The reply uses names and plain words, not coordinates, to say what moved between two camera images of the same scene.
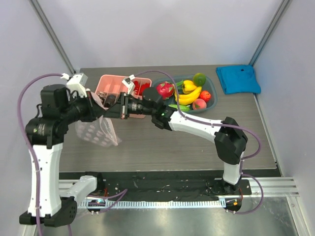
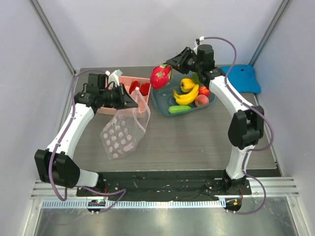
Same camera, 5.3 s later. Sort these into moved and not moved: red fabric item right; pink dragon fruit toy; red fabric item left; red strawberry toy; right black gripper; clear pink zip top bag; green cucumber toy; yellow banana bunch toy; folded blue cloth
Moved: pink dragon fruit toy; right black gripper; red strawberry toy; clear pink zip top bag
Not moved: green cucumber toy; red fabric item left; yellow banana bunch toy; red fabric item right; folded blue cloth
